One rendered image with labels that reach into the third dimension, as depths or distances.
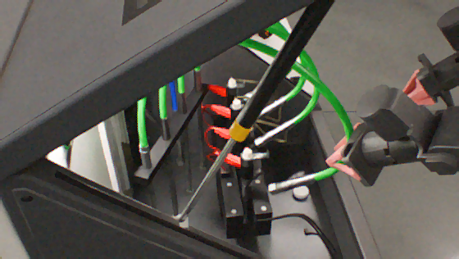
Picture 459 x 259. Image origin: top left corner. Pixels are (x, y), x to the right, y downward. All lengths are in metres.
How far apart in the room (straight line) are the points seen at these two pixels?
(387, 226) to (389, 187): 0.25
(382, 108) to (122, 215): 0.35
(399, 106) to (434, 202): 1.90
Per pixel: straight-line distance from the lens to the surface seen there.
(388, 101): 0.65
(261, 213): 1.05
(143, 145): 0.94
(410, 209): 2.47
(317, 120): 1.33
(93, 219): 0.55
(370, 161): 0.76
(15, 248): 0.61
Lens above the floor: 1.80
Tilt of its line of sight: 41 degrees down
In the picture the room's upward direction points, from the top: straight up
